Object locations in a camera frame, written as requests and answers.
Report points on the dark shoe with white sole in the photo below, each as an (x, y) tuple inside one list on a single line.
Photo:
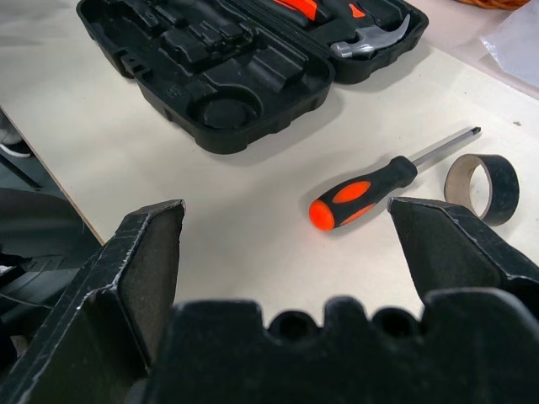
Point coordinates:
[(12, 148)]

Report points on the orange wicker basket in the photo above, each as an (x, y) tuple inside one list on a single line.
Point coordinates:
[(492, 2)]

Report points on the black tape roll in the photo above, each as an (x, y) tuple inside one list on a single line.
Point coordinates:
[(503, 185)]

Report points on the orange black phillips screwdriver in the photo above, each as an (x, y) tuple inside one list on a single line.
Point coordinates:
[(358, 195)]

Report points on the blue sheet in plastic bag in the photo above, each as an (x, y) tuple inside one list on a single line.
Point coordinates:
[(518, 46)]

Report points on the silver claw hammer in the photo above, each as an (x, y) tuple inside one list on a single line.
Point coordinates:
[(370, 40)]

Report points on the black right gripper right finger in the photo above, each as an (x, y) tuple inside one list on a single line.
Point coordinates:
[(446, 248)]

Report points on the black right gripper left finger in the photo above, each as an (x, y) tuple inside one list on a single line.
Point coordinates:
[(126, 273)]

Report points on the black hard case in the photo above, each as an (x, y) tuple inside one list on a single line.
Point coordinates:
[(236, 76)]

